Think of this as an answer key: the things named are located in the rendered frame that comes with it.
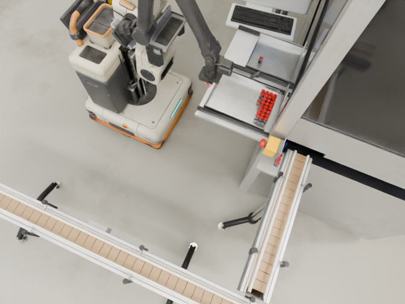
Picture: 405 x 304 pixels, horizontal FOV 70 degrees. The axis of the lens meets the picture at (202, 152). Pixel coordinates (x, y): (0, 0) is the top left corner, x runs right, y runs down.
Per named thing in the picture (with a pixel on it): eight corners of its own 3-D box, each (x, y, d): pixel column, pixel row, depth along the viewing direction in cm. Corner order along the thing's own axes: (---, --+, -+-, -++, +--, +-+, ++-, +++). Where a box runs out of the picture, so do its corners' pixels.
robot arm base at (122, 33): (125, 15, 133) (110, 33, 129) (135, 11, 128) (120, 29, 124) (137, 31, 139) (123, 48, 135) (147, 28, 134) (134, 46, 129)
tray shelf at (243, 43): (313, 52, 175) (315, 50, 173) (279, 149, 149) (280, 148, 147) (240, 26, 180) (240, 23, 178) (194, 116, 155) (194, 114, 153)
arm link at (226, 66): (213, 40, 122) (205, 55, 120) (238, 48, 121) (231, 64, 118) (211, 58, 133) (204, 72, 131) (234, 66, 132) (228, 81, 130)
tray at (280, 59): (313, 56, 171) (315, 52, 168) (301, 90, 161) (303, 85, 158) (259, 37, 175) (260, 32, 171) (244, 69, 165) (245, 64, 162)
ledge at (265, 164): (289, 157, 148) (290, 156, 146) (281, 180, 143) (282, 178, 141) (263, 147, 149) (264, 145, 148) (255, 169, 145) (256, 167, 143)
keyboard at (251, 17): (293, 20, 191) (295, 17, 189) (290, 35, 186) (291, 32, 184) (235, 6, 194) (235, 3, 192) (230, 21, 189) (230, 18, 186)
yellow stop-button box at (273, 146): (280, 146, 139) (285, 140, 132) (276, 159, 136) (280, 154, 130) (266, 140, 140) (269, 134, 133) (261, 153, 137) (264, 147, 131)
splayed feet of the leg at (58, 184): (64, 183, 225) (56, 178, 212) (25, 245, 207) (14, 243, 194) (55, 179, 226) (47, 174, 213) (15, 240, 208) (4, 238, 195)
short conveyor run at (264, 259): (279, 154, 150) (289, 142, 136) (308, 165, 148) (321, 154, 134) (232, 288, 125) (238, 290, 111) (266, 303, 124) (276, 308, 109)
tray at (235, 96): (278, 94, 160) (279, 90, 156) (263, 132, 150) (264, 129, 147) (222, 72, 164) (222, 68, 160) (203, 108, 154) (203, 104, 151)
